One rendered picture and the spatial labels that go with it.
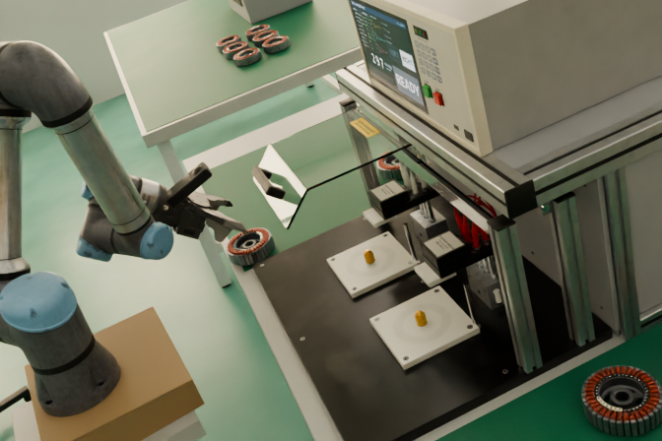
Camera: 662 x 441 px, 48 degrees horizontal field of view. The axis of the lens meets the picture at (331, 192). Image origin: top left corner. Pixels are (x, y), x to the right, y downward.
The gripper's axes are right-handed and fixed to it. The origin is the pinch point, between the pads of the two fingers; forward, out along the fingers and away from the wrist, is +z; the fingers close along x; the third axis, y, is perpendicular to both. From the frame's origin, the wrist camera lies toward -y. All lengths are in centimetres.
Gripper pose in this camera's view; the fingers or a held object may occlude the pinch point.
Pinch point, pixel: (241, 215)
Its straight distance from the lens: 173.7
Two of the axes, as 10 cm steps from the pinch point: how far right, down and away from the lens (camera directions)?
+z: 8.5, 2.8, 4.5
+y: -4.1, 8.8, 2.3
